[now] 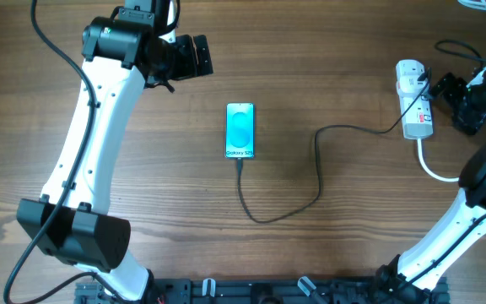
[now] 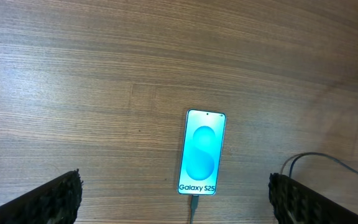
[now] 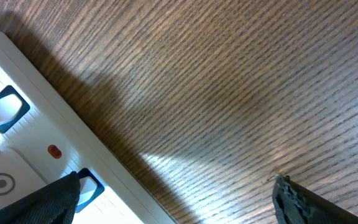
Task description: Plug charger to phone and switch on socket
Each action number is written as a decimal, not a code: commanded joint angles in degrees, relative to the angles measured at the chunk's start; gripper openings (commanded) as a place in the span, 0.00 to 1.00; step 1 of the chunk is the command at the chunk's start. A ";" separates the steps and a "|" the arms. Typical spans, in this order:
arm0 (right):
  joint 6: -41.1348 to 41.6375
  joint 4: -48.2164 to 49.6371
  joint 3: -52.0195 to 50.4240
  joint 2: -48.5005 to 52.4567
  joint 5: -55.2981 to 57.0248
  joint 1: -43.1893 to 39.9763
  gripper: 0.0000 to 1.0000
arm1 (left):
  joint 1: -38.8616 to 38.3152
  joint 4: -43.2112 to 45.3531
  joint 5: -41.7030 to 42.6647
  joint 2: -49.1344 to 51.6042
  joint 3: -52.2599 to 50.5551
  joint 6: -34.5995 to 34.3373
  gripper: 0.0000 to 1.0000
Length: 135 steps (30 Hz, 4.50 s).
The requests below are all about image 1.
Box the blue Galaxy smartphone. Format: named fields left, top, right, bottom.
left=224, top=103, right=255, bottom=159

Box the black charging cable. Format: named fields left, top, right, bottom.
left=236, top=67, right=433, bottom=225

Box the white charger adapter plug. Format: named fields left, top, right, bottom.
left=396, top=59, right=428, bottom=97

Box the white power strip cord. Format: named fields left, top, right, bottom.
left=416, top=0, right=486, bottom=183

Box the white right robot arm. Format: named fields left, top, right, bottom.
left=396, top=52, right=486, bottom=290

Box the white power strip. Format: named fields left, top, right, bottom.
left=398, top=69, right=433, bottom=140

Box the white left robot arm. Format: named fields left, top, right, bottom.
left=17, top=1, right=213, bottom=303

